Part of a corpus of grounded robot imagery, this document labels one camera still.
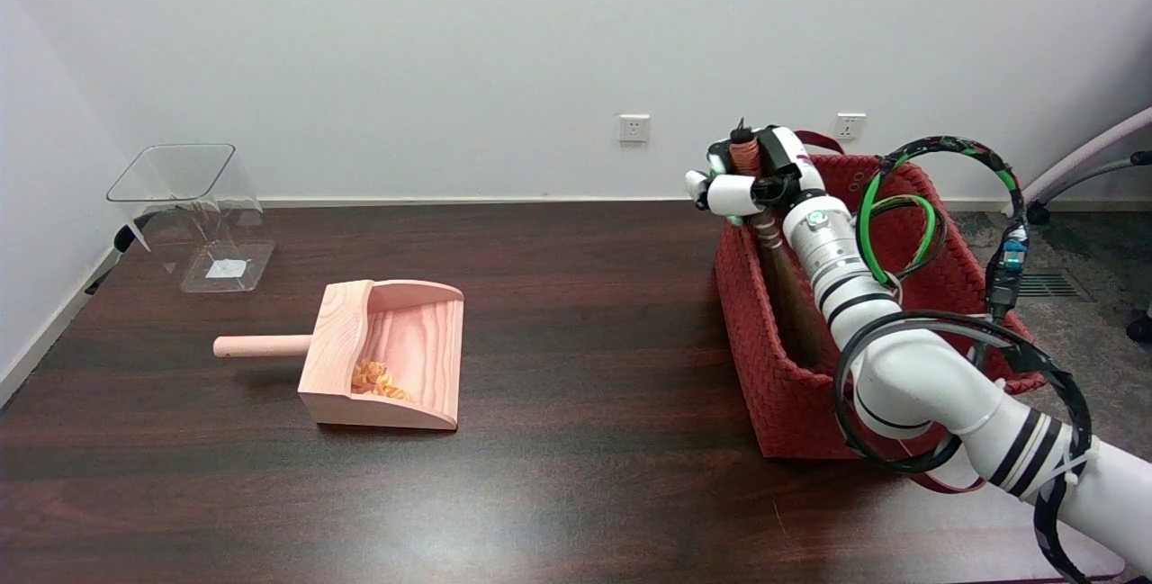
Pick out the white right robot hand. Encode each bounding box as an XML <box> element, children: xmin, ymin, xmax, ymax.
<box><xmin>684</xmin><ymin>125</ymin><xmax>827</xmax><ymax>226</ymax></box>

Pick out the brown hand broom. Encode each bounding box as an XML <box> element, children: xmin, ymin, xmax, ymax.
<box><xmin>727</xmin><ymin>116</ymin><xmax>825</xmax><ymax>368</ymax></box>

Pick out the red woven storage basket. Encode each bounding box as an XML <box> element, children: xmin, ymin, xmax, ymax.
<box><xmin>714</xmin><ymin>130</ymin><xmax>1050</xmax><ymax>495</ymax></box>

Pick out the office chair base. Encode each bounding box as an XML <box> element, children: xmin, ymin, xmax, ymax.
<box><xmin>1002</xmin><ymin>105</ymin><xmax>1152</xmax><ymax>344</ymax></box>

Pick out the floor vent grille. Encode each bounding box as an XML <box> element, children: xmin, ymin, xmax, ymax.
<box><xmin>1017</xmin><ymin>271</ymin><xmax>1090</xmax><ymax>301</ymax></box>

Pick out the wooden dustpan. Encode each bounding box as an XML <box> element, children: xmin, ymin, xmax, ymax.
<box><xmin>213</xmin><ymin>279</ymin><xmax>465</xmax><ymax>432</ymax></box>

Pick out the orange scraps pile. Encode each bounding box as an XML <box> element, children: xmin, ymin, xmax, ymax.
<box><xmin>351</xmin><ymin>359</ymin><xmax>417</xmax><ymax>403</ymax></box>

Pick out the clear plastic container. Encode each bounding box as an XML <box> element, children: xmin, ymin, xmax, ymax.
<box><xmin>106</xmin><ymin>143</ymin><xmax>276</xmax><ymax>294</ymax></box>

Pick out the green cable loop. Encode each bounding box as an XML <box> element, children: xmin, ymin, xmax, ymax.
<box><xmin>858</xmin><ymin>194</ymin><xmax>939</xmax><ymax>283</ymax></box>

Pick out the black braided cable loop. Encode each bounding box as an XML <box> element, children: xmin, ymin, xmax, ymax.
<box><xmin>855</xmin><ymin>136</ymin><xmax>1031</xmax><ymax>319</ymax></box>

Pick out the black corrugated cable loop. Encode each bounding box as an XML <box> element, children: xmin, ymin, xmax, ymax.
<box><xmin>832</xmin><ymin>310</ymin><xmax>1117</xmax><ymax>584</ymax></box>

